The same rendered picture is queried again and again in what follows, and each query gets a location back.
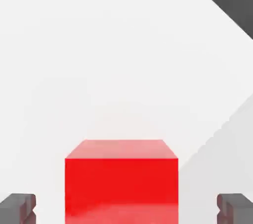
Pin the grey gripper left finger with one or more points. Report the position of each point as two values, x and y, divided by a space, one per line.
15 208

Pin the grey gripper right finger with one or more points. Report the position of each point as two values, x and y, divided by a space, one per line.
237 209

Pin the small red cube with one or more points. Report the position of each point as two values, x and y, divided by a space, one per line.
121 184

